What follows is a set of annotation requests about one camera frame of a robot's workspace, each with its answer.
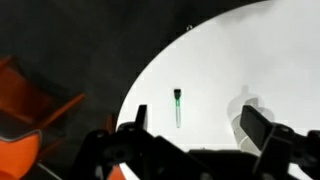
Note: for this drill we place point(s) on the small metal table fitting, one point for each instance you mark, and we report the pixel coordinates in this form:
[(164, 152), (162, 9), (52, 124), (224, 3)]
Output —
[(189, 27)]

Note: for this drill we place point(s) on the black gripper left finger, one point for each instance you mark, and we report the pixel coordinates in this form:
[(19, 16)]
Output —
[(141, 115)]

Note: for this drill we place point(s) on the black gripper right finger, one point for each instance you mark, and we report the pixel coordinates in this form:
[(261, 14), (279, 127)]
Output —
[(255, 126)]

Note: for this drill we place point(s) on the green pen with black cap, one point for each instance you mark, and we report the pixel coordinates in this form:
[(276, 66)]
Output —
[(178, 106)]

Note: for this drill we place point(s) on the orange chair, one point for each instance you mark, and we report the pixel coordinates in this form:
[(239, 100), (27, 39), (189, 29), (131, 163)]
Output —
[(18, 153)]

